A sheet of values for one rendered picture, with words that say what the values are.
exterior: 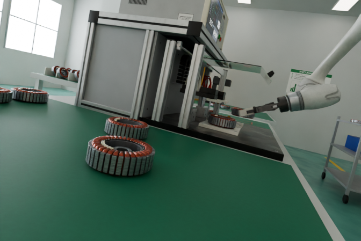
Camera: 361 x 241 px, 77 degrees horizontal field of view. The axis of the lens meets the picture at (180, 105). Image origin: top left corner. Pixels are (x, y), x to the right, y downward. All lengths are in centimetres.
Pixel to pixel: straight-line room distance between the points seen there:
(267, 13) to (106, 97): 603
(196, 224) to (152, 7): 85
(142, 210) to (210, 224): 8
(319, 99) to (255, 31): 545
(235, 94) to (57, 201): 606
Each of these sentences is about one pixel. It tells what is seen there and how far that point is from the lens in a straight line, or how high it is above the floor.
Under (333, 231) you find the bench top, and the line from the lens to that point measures 42.
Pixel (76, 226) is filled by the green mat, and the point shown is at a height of 75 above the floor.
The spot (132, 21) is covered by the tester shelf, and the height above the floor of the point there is 109.
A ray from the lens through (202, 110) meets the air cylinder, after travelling 115.
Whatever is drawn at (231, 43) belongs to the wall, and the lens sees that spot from 647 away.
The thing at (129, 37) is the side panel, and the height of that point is 104.
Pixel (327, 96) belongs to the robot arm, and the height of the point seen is 99.
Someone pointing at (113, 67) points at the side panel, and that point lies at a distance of 88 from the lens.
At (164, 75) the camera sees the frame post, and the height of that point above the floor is 93.
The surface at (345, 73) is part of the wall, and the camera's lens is 658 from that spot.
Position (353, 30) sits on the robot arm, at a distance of 122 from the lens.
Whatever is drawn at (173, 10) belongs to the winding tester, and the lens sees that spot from 96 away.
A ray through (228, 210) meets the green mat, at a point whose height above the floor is 75.
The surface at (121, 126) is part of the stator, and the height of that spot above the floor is 78.
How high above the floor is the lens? 90
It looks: 5 degrees down
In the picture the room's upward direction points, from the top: 12 degrees clockwise
